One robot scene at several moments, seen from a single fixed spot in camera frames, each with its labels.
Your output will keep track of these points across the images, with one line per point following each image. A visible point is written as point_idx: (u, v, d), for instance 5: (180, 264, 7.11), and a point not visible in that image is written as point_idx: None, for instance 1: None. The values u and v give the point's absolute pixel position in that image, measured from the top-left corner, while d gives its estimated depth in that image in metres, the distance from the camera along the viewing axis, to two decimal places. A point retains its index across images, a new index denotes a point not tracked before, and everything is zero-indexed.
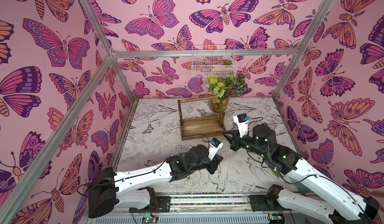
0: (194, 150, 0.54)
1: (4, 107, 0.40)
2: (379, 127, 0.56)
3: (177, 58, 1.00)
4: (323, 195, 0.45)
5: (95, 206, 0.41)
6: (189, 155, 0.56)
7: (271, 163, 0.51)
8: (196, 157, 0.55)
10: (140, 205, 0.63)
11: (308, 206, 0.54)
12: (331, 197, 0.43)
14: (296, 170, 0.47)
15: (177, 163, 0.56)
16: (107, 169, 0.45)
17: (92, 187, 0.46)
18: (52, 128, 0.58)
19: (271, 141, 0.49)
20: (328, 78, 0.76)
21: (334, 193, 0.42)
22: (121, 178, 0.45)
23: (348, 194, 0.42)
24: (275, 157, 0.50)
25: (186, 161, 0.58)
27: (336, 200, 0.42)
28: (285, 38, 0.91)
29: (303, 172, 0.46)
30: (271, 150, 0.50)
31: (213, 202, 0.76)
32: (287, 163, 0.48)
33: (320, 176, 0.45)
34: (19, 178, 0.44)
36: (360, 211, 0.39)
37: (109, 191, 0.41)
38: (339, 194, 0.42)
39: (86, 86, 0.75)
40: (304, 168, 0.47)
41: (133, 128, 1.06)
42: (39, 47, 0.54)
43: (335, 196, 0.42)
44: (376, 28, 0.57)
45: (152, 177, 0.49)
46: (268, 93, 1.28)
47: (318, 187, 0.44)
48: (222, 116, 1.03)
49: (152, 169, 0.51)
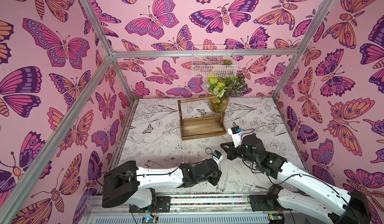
0: (207, 162, 0.59)
1: (4, 107, 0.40)
2: (379, 127, 0.56)
3: (177, 58, 1.00)
4: (310, 193, 0.48)
5: (114, 196, 0.42)
6: (200, 166, 0.60)
7: (261, 169, 0.57)
8: (208, 170, 0.59)
10: (142, 203, 0.63)
11: (308, 205, 0.54)
12: (317, 194, 0.46)
14: (281, 171, 0.52)
15: (188, 171, 0.59)
16: (130, 162, 0.47)
17: (111, 176, 0.47)
18: (52, 128, 0.58)
19: (259, 148, 0.56)
20: (328, 78, 0.76)
21: (318, 189, 0.46)
22: (142, 173, 0.47)
23: (332, 188, 0.45)
24: (264, 163, 0.56)
25: (197, 171, 0.61)
27: (321, 195, 0.45)
28: (285, 38, 0.91)
29: (287, 172, 0.52)
30: (260, 157, 0.57)
31: (213, 202, 0.76)
32: (274, 167, 0.54)
33: (304, 174, 0.50)
34: (19, 178, 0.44)
36: (344, 203, 0.42)
37: (131, 184, 0.42)
38: (322, 189, 0.46)
39: (86, 86, 0.75)
40: (289, 168, 0.52)
41: (133, 128, 1.05)
42: (39, 46, 0.54)
43: (320, 192, 0.45)
44: (376, 28, 0.57)
45: (166, 179, 0.51)
46: (268, 93, 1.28)
47: (303, 186, 0.49)
48: (222, 116, 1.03)
49: (168, 171, 0.53)
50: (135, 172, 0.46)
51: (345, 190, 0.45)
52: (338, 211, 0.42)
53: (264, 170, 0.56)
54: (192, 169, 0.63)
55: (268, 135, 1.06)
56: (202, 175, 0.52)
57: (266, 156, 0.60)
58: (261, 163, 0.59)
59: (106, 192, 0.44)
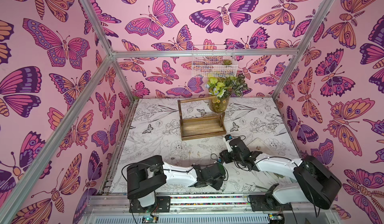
0: (217, 166, 0.64)
1: (4, 107, 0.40)
2: (379, 127, 0.56)
3: (177, 58, 1.00)
4: (279, 169, 0.55)
5: (145, 187, 0.44)
6: (210, 168, 0.65)
7: (243, 163, 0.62)
8: (217, 173, 0.65)
10: (145, 202, 0.63)
11: (290, 187, 0.58)
12: (279, 167, 0.54)
14: (256, 160, 0.63)
15: (200, 172, 0.63)
16: (157, 157, 0.49)
17: (137, 168, 0.48)
18: (52, 128, 0.58)
19: (241, 147, 0.69)
20: (328, 78, 0.76)
21: (278, 162, 0.55)
22: (167, 168, 0.49)
23: (290, 160, 0.53)
24: (246, 159, 0.68)
25: (207, 172, 0.66)
27: (284, 167, 0.52)
28: (285, 38, 0.91)
29: (259, 158, 0.63)
30: (243, 153, 0.70)
31: (213, 202, 0.76)
32: (252, 159, 0.65)
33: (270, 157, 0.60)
34: (19, 178, 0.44)
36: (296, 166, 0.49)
37: (159, 177, 0.45)
38: (282, 161, 0.54)
39: (85, 86, 0.75)
40: (262, 156, 0.63)
41: (133, 128, 1.05)
42: (39, 46, 0.54)
43: (281, 165, 0.53)
44: (376, 28, 0.57)
45: (184, 176, 0.54)
46: (268, 93, 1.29)
47: (271, 164, 0.57)
48: (222, 116, 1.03)
49: (185, 169, 0.56)
50: (161, 167, 0.49)
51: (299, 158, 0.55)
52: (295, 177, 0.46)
53: (246, 165, 0.67)
54: (202, 170, 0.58)
55: (268, 135, 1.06)
56: (211, 176, 0.64)
57: (248, 153, 0.71)
58: (244, 159, 0.70)
59: (132, 183, 0.45)
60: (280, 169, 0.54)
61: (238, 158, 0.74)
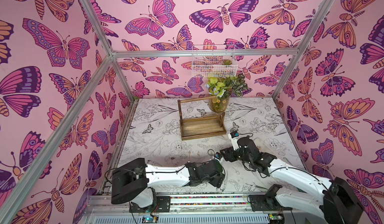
0: (213, 163, 0.60)
1: (4, 107, 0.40)
2: (379, 127, 0.56)
3: (177, 58, 1.00)
4: (298, 184, 0.50)
5: (125, 192, 0.42)
6: (206, 166, 0.62)
7: (253, 166, 0.64)
8: (213, 170, 0.61)
10: (144, 203, 0.63)
11: (302, 199, 0.55)
12: (301, 183, 0.49)
14: (270, 166, 0.57)
15: (194, 170, 0.60)
16: (139, 160, 0.47)
17: (121, 172, 0.46)
18: (52, 128, 0.58)
19: (251, 148, 0.63)
20: (328, 78, 0.76)
21: (302, 178, 0.49)
22: (151, 170, 0.47)
23: (314, 177, 0.48)
24: (257, 161, 0.62)
25: (202, 170, 0.62)
27: (306, 184, 0.48)
28: (285, 38, 0.91)
29: (275, 166, 0.57)
30: (253, 155, 0.64)
31: (213, 202, 0.76)
32: (264, 164, 0.59)
33: (289, 167, 0.54)
34: (19, 178, 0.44)
36: (324, 188, 0.44)
37: (141, 181, 0.43)
38: (305, 178, 0.49)
39: (85, 86, 0.75)
40: (277, 164, 0.57)
41: (133, 128, 1.05)
42: (39, 46, 0.54)
43: (303, 181, 0.48)
44: (376, 27, 0.57)
45: (174, 177, 0.52)
46: (268, 93, 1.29)
47: (290, 177, 0.52)
48: (222, 116, 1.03)
49: (175, 170, 0.54)
50: (144, 170, 0.47)
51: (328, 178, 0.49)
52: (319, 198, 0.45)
53: (257, 168, 0.61)
54: (197, 169, 0.64)
55: (268, 135, 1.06)
56: (207, 175, 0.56)
57: (258, 155, 0.65)
58: (254, 161, 0.64)
59: (116, 188, 0.44)
60: (302, 185, 0.49)
61: (248, 160, 0.68)
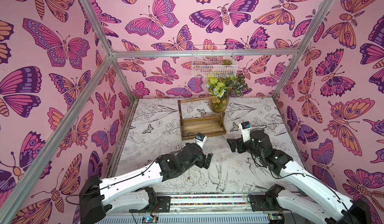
0: (188, 148, 0.53)
1: (4, 107, 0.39)
2: (379, 127, 0.56)
3: (177, 58, 1.00)
4: (309, 192, 0.48)
5: (83, 216, 0.41)
6: (182, 153, 0.55)
7: (264, 163, 0.60)
8: (190, 155, 0.55)
10: (140, 206, 0.63)
11: (305, 206, 0.54)
12: (317, 196, 0.46)
14: (285, 168, 0.52)
15: (168, 162, 0.54)
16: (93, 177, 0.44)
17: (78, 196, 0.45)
18: (52, 128, 0.58)
19: (265, 143, 0.58)
20: (328, 78, 0.76)
21: (320, 191, 0.45)
22: (106, 185, 0.44)
23: (334, 192, 0.45)
24: (268, 158, 0.57)
25: (180, 159, 0.56)
27: (321, 198, 0.45)
28: (285, 38, 0.91)
29: (291, 170, 0.52)
30: (265, 151, 0.58)
31: (213, 202, 0.76)
32: (278, 164, 0.54)
33: (307, 175, 0.50)
34: (19, 178, 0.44)
36: (344, 208, 0.41)
37: (95, 199, 0.40)
38: (324, 192, 0.45)
39: (85, 86, 0.75)
40: (294, 167, 0.52)
41: (133, 128, 1.05)
42: (39, 46, 0.54)
43: (321, 194, 0.45)
44: (376, 28, 0.57)
45: (141, 179, 0.48)
46: (268, 93, 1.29)
47: (303, 184, 0.49)
48: (222, 116, 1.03)
49: (140, 171, 0.49)
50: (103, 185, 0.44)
51: (348, 197, 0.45)
52: (335, 216, 0.42)
53: (267, 165, 0.57)
54: (174, 159, 0.59)
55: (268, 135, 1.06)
56: (187, 162, 0.56)
57: (270, 152, 0.60)
58: (265, 158, 0.58)
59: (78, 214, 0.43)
60: (317, 197, 0.46)
61: (258, 154, 0.63)
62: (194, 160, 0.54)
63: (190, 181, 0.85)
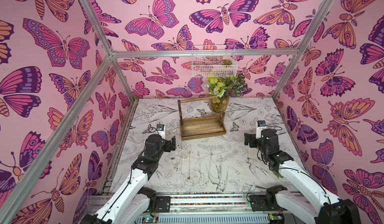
0: (148, 141, 0.60)
1: (4, 107, 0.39)
2: (379, 127, 0.56)
3: (177, 58, 1.00)
4: (301, 189, 0.50)
5: None
6: (148, 148, 0.62)
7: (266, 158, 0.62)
8: (153, 145, 0.60)
10: (143, 207, 0.62)
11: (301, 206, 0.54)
12: (306, 189, 0.48)
14: (283, 164, 0.57)
15: (143, 162, 0.59)
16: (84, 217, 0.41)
17: None
18: (52, 128, 0.58)
19: (272, 141, 0.63)
20: (328, 78, 0.76)
21: (308, 185, 0.48)
22: (105, 211, 0.43)
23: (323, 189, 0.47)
24: (272, 156, 0.62)
25: (149, 154, 0.63)
27: (309, 191, 0.47)
28: (285, 38, 0.91)
29: (287, 165, 0.56)
30: (270, 149, 0.64)
31: (213, 202, 0.76)
32: (277, 160, 0.59)
33: (302, 172, 0.53)
34: (19, 178, 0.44)
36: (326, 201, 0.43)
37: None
38: (313, 186, 0.47)
39: (86, 86, 0.75)
40: (291, 164, 0.56)
41: (133, 128, 1.05)
42: (39, 46, 0.54)
43: (309, 188, 0.48)
44: (376, 27, 0.57)
45: (132, 187, 0.50)
46: (268, 93, 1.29)
47: (296, 179, 0.52)
48: (222, 116, 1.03)
49: (126, 182, 0.51)
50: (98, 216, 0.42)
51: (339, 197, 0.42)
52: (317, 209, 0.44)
53: (269, 161, 0.62)
54: (144, 156, 0.64)
55: None
56: (156, 151, 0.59)
57: (276, 150, 0.65)
58: (269, 154, 0.65)
59: None
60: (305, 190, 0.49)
61: (264, 150, 0.68)
62: (160, 145, 0.65)
63: (190, 181, 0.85)
